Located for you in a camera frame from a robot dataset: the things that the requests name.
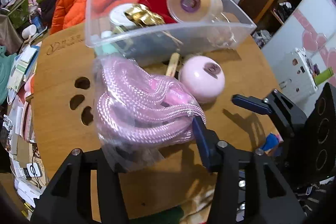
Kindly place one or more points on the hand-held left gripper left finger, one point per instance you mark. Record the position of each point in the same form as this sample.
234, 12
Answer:
110, 161

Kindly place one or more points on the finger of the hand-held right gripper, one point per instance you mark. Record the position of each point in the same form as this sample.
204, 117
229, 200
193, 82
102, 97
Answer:
242, 195
252, 104

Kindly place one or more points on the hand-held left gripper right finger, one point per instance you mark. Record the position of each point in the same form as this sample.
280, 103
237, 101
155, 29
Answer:
200, 134

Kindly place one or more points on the clear plastic storage box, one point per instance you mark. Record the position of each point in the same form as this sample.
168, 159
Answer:
183, 37

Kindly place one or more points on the blue and pink cloth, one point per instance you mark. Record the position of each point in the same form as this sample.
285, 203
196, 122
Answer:
270, 142

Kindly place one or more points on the pink round ball case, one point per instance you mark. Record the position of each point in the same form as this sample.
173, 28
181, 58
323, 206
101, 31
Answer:
202, 82

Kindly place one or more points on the lime green tube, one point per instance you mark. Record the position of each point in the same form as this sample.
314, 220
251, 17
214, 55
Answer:
323, 76

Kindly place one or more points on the wooden desk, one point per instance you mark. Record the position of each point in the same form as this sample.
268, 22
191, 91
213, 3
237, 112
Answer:
60, 113

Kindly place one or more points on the green cloth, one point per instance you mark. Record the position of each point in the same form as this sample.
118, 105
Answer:
157, 213

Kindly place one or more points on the wooden stick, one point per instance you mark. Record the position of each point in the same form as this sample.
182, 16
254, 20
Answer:
172, 64

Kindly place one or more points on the white charger device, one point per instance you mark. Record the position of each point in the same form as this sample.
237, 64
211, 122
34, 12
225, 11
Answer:
34, 169

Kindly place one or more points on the white cabinet with pink hearts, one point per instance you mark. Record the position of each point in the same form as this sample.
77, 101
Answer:
294, 29

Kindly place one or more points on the pile of papers and boxes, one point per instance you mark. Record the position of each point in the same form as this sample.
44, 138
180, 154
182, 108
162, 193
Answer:
23, 77

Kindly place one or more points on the beige tape roll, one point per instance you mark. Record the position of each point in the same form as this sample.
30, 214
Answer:
178, 8

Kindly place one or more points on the gold foil ornament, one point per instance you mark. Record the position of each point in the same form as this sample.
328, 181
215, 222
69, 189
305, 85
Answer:
141, 15

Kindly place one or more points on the teal dinosaur plush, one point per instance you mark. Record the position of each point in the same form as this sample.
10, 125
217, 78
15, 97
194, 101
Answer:
6, 74

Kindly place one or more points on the red cloth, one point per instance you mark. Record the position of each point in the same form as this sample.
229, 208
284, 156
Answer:
152, 1

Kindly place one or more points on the white round lid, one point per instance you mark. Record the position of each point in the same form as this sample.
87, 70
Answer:
116, 16

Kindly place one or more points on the white cup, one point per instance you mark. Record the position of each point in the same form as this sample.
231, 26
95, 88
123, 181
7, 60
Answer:
28, 31

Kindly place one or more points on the orange puffer jacket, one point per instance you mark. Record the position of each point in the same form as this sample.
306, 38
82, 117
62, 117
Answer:
68, 8

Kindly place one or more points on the pink bunny toy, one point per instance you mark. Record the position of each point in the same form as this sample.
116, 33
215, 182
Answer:
34, 6

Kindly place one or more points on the white toy camera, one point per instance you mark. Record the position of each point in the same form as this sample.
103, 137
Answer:
296, 74

